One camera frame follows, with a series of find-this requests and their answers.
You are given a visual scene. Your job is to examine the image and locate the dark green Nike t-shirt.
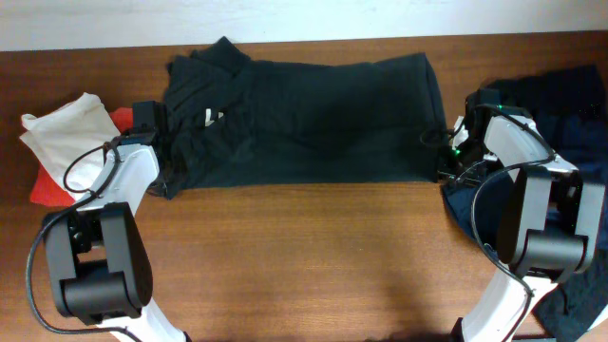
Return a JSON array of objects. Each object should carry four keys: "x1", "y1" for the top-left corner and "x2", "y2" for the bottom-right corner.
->
[{"x1": 162, "y1": 39, "x2": 446, "y2": 198}]

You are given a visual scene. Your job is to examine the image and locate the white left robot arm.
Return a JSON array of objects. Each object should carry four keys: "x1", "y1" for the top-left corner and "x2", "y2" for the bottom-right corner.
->
[{"x1": 37, "y1": 133, "x2": 189, "y2": 341}]

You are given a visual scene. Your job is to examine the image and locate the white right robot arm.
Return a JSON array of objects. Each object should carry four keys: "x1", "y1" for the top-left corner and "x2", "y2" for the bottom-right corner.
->
[{"x1": 444, "y1": 104, "x2": 606, "y2": 341}]

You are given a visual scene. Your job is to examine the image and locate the navy blue garment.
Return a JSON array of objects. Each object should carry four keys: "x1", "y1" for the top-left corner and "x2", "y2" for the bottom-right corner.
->
[{"x1": 441, "y1": 113, "x2": 607, "y2": 246}]

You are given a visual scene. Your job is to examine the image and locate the white folded shirt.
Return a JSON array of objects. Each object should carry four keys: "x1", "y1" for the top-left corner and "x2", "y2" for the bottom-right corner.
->
[{"x1": 20, "y1": 93, "x2": 120, "y2": 201}]

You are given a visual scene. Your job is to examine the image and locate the red folded shirt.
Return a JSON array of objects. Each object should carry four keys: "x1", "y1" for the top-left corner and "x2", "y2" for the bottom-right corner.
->
[{"x1": 29, "y1": 107, "x2": 133, "y2": 207}]

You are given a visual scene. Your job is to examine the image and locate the black garment in pile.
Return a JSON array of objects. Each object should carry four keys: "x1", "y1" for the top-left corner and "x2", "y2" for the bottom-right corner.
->
[{"x1": 486, "y1": 65, "x2": 607, "y2": 123}]

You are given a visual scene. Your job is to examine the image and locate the dark grey garment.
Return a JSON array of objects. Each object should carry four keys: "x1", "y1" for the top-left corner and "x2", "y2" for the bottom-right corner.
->
[{"x1": 533, "y1": 251, "x2": 607, "y2": 342}]

